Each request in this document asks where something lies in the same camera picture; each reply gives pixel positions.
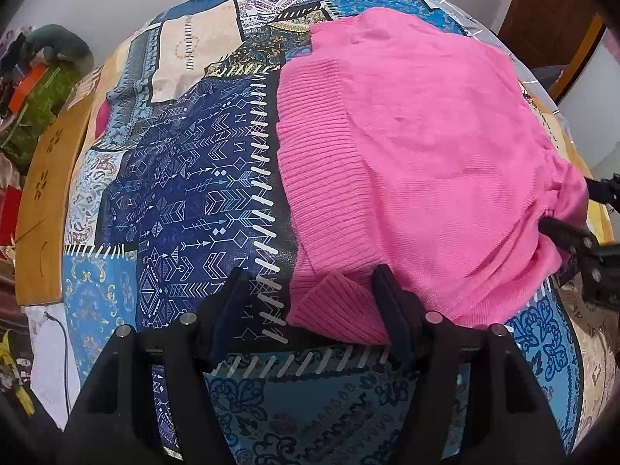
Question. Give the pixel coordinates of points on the green patterned cloth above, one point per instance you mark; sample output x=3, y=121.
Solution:
x=36, y=111

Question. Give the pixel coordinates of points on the pink knit sweater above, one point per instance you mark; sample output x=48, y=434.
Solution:
x=411, y=131

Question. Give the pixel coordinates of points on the blue patchwork printed blanket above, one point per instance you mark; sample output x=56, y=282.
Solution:
x=193, y=193

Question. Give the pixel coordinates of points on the wooden bed board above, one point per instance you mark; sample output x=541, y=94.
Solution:
x=46, y=193

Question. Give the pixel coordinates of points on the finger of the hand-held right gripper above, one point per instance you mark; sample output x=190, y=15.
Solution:
x=566, y=233
x=603, y=189

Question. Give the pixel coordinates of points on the red cloth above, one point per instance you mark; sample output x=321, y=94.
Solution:
x=8, y=215

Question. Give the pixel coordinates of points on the brown wooden door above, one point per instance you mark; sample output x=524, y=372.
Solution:
x=547, y=9

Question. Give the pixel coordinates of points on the grey plush toy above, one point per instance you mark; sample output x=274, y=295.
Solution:
x=63, y=41

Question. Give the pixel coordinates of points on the white cloth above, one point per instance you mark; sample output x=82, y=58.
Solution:
x=46, y=368

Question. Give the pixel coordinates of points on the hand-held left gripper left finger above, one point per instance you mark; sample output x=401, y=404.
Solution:
x=227, y=315

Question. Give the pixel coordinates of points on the orange box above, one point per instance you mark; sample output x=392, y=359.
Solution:
x=25, y=87

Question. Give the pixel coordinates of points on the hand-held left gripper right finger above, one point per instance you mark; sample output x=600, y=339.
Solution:
x=392, y=315

